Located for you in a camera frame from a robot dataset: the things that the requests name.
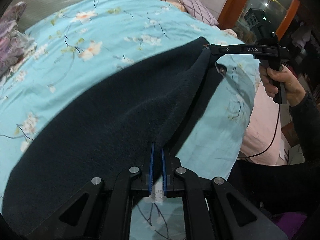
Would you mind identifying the black knit pants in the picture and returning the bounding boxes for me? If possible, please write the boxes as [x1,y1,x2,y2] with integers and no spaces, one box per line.
[2,37,222,235]

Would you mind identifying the person's right forearm dark sleeve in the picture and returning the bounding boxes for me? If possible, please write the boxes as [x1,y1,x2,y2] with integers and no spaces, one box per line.
[290,92,319,166]

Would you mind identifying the person's right hand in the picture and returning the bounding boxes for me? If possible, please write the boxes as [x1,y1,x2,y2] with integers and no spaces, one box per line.
[259,63,306,107]

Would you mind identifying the purple plaid cushion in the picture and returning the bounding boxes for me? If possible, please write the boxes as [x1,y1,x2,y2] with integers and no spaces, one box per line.
[180,0,219,26]

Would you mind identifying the wooden glass cabinet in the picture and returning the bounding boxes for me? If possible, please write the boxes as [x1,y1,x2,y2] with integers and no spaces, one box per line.
[218,0,319,54]

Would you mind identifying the pink mattress side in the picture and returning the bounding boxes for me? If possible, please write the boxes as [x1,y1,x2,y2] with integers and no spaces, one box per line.
[221,27,286,166]

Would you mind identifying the turquoise floral bedsheet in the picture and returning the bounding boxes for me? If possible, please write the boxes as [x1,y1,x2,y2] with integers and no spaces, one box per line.
[0,0,262,240]

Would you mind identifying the purple floral pillow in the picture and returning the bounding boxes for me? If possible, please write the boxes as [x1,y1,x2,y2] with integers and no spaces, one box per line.
[1,2,37,77]

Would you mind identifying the black cable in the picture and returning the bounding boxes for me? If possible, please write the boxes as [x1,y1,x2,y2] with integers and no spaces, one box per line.
[236,102,281,159]

